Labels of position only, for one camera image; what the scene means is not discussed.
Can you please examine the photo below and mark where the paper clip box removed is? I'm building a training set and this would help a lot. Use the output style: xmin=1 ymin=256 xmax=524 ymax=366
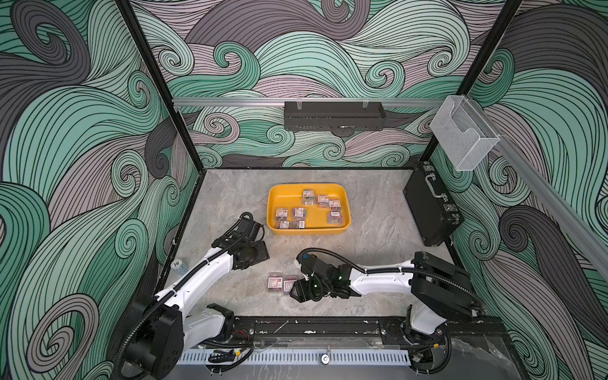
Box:
xmin=267 ymin=272 xmax=283 ymax=293
xmin=283 ymin=275 xmax=299 ymax=295

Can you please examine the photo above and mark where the yellow plastic storage tray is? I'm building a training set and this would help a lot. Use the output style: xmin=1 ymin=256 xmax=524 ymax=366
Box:
xmin=266 ymin=183 xmax=352 ymax=235

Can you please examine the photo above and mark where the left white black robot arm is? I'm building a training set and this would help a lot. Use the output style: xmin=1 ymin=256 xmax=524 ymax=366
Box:
xmin=110 ymin=212 xmax=269 ymax=379

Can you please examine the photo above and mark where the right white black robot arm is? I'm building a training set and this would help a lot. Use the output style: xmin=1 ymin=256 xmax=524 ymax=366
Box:
xmin=289 ymin=248 xmax=485 ymax=346

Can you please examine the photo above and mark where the paper clip box top left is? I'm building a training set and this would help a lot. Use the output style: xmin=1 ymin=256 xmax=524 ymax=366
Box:
xmin=277 ymin=220 xmax=291 ymax=230

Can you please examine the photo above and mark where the paper clip box middle left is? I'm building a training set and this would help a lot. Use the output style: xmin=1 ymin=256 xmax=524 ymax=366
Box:
xmin=275 ymin=207 xmax=289 ymax=221

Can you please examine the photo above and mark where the paper clip box barcode side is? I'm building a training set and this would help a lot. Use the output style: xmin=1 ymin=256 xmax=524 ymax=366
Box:
xmin=294 ymin=219 xmax=307 ymax=229

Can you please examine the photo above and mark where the paper clip box right lower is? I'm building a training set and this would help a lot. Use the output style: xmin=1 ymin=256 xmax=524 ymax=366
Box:
xmin=327 ymin=212 xmax=344 ymax=225

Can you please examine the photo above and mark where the paper clip box middle centre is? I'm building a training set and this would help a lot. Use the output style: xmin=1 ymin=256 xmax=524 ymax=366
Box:
xmin=292 ymin=207 xmax=307 ymax=219

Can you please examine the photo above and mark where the paper clip box far right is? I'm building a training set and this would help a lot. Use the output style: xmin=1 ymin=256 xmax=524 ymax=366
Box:
xmin=329 ymin=199 xmax=342 ymax=212

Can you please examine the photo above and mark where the paper clip box under stack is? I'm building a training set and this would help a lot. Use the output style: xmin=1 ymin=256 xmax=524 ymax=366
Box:
xmin=317 ymin=194 xmax=329 ymax=208

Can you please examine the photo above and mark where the paper clip box stacked top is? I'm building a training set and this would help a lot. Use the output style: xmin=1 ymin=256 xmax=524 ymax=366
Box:
xmin=302 ymin=189 xmax=317 ymax=205

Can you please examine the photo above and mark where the small clear plastic bottle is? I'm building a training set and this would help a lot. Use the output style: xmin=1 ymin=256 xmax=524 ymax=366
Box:
xmin=170 ymin=259 xmax=188 ymax=276

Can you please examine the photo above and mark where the black briefcase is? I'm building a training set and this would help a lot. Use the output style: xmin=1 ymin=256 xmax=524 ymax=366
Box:
xmin=403 ymin=161 xmax=465 ymax=246

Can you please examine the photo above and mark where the white slotted cable duct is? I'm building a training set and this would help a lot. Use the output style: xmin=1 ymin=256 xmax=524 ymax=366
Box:
xmin=177 ymin=348 xmax=412 ymax=367

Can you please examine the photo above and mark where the aluminium rail back wall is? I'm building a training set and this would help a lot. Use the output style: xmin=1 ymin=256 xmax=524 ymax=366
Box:
xmin=173 ymin=97 xmax=445 ymax=109

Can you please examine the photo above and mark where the aluminium rail wall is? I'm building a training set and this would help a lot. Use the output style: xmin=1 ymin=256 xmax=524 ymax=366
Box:
xmin=468 ymin=99 xmax=607 ymax=278
xmin=173 ymin=97 xmax=445 ymax=109

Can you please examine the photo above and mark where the black wall-mounted tray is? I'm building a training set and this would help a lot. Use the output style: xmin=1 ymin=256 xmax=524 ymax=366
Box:
xmin=283 ymin=101 xmax=386 ymax=132

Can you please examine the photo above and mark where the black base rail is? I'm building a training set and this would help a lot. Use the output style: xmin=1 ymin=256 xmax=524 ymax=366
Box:
xmin=210 ymin=316 xmax=507 ymax=348

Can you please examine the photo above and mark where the clear acrylic wall holder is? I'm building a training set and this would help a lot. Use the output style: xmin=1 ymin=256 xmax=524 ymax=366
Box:
xmin=430 ymin=95 xmax=500 ymax=172

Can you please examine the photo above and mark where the aluminium rail right wall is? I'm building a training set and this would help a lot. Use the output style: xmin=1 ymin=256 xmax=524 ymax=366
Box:
xmin=468 ymin=99 xmax=607 ymax=278

